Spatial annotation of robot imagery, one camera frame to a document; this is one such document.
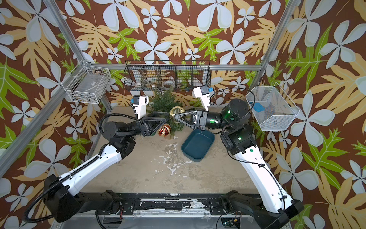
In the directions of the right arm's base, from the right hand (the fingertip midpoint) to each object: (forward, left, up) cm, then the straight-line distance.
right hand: (177, 120), depth 47 cm
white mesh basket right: (+24, -56, -21) cm, 65 cm away
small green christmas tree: (+27, +9, -16) cm, 33 cm away
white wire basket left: (+41, +56, -15) cm, 71 cm away
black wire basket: (+58, +17, -19) cm, 63 cm away
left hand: (+1, +3, -1) cm, 4 cm away
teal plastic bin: (+19, -12, -49) cm, 54 cm away
